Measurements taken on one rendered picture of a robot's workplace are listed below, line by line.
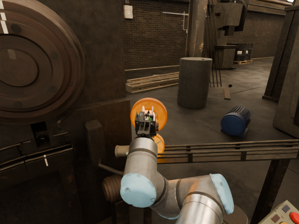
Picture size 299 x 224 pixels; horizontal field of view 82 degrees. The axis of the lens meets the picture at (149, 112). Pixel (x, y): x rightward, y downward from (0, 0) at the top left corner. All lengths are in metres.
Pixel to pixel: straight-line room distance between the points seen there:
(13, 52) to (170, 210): 0.66
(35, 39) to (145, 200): 0.59
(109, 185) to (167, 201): 0.49
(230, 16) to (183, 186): 8.01
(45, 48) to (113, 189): 0.69
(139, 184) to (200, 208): 0.14
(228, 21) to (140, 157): 7.92
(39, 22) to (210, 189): 0.75
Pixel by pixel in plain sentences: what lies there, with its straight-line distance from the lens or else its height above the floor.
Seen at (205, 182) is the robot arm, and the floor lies 0.88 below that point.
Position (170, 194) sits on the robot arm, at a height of 0.82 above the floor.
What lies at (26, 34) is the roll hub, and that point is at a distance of 0.71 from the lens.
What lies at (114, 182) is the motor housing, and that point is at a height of 0.53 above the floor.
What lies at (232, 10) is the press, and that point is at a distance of 8.34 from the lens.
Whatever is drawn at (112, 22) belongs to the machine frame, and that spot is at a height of 1.29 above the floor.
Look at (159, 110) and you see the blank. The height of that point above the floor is 0.94.
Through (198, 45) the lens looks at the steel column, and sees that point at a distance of 4.78.
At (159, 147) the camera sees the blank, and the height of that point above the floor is 0.71.
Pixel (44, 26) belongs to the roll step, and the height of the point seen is 1.24.
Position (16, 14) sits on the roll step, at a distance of 0.77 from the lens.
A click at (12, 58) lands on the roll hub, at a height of 1.15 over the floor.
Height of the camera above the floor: 1.20
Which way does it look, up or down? 23 degrees down
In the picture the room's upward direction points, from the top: straight up
